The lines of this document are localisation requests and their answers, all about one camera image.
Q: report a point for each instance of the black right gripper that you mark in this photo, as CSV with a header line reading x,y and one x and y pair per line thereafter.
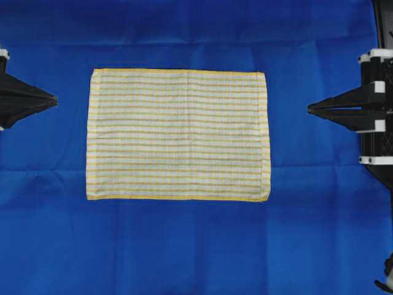
x,y
374,121

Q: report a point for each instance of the black frame rail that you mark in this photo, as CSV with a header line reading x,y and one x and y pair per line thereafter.
x,y
383,11

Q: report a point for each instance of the yellow striped towel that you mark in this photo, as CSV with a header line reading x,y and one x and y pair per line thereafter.
x,y
178,134

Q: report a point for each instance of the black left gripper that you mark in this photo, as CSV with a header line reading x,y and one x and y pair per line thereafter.
x,y
19,93

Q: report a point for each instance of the black clamp at corner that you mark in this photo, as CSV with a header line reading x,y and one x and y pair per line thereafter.
x,y
387,285

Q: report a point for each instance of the blue table cloth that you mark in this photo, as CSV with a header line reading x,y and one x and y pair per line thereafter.
x,y
326,227

